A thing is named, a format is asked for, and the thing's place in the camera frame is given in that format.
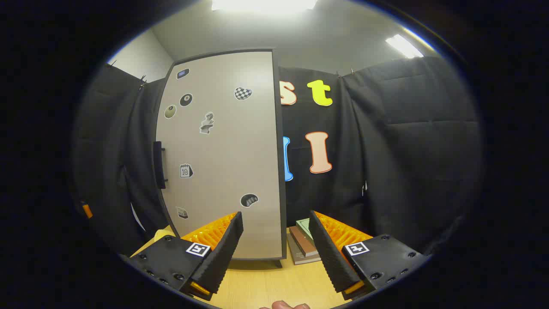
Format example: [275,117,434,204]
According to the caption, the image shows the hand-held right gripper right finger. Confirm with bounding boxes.
[308,210,431,301]

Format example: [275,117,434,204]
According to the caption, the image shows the grey-brown book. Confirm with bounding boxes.
[286,234,322,265]

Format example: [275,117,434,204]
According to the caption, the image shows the black backdrop cloth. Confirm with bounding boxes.
[73,56,483,258]

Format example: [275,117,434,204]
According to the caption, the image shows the black cabinet door handle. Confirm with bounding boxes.
[153,141,167,190]

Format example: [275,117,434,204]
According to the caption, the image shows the ceiling light panel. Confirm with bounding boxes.
[385,34,424,59]
[211,0,319,12]

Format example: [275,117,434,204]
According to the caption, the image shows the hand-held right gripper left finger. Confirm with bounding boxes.
[129,211,244,301]

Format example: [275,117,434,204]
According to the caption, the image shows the beige cabinet door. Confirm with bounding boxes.
[154,50,284,260]

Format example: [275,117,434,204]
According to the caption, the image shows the brown book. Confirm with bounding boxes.
[289,226,319,258]

